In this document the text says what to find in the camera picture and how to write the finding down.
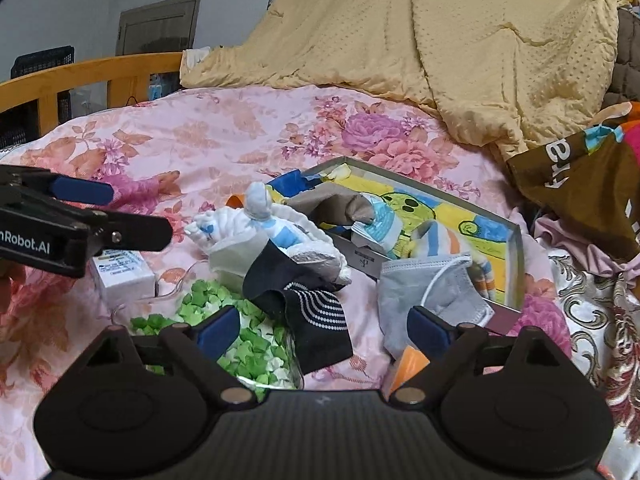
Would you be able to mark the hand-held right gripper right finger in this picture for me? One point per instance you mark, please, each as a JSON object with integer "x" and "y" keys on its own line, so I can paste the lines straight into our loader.
{"x": 427, "y": 332}

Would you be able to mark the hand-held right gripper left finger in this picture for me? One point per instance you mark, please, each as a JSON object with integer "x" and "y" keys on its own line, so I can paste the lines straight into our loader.
{"x": 220, "y": 332}

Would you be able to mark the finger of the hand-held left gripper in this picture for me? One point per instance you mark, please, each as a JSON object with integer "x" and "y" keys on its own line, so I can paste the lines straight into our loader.
{"x": 135, "y": 232}
{"x": 82, "y": 190}

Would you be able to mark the grey face mask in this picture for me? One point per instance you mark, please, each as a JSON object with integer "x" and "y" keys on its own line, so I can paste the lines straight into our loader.
{"x": 400, "y": 290}

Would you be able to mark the white and blue socks bundle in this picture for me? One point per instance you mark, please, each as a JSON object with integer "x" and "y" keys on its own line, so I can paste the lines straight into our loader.
{"x": 220, "y": 225}

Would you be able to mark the orange green striped sock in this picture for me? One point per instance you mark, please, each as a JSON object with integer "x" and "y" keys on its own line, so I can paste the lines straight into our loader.
{"x": 445, "y": 240}

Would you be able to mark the black sock with white stripes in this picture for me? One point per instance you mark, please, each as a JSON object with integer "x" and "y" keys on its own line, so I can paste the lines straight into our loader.
{"x": 320, "y": 345}

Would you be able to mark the light blue face mask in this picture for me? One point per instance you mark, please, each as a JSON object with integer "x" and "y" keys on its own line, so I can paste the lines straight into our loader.
{"x": 380, "y": 225}

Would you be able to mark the shallow grey cartoon print box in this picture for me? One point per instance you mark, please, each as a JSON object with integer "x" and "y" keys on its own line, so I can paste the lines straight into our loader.
{"x": 445, "y": 205}

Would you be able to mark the tan sock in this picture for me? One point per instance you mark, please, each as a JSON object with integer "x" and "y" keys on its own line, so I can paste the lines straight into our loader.
{"x": 335, "y": 205}

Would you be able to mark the blue yellow cloth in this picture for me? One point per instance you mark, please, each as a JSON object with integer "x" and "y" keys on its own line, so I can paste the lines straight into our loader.
{"x": 287, "y": 182}

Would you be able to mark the orange carton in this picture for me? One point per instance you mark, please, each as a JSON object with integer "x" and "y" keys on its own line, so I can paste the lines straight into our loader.
{"x": 407, "y": 367}

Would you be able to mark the glass jar of green stars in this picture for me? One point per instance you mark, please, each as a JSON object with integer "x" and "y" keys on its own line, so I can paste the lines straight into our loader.
{"x": 260, "y": 355}

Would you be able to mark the white medicine box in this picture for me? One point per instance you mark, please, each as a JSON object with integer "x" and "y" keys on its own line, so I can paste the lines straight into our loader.
{"x": 125, "y": 280}

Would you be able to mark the black plastic crate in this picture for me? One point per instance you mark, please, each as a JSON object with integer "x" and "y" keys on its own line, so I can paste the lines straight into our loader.
{"x": 40, "y": 60}

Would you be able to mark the pink floral bedsheet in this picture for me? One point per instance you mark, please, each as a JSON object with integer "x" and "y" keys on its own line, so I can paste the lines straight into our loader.
{"x": 225, "y": 125}

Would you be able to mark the lilac garment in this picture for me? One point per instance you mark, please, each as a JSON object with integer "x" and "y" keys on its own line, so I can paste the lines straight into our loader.
{"x": 565, "y": 232}

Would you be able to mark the gold patterned satin sheet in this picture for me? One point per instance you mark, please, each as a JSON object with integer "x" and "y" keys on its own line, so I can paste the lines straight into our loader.
{"x": 600, "y": 320}

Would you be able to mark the white cloth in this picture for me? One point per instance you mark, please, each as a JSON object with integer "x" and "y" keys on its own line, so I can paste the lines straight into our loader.
{"x": 196, "y": 57}

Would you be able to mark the grey door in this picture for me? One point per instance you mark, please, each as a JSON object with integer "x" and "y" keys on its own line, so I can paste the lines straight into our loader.
{"x": 160, "y": 25}

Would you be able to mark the brown multicolour cloth bag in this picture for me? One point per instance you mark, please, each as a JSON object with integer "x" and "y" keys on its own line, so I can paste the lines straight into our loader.
{"x": 590, "y": 185}

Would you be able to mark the yellow dotted quilt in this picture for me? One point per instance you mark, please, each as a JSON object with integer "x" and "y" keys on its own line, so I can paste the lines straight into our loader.
{"x": 400, "y": 35}

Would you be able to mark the brown quilted jacket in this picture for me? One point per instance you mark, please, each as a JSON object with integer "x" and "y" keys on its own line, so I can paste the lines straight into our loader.
{"x": 627, "y": 60}

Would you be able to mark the wooden bed rail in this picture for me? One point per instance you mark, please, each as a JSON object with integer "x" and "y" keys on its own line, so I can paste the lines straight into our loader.
{"x": 100, "y": 67}

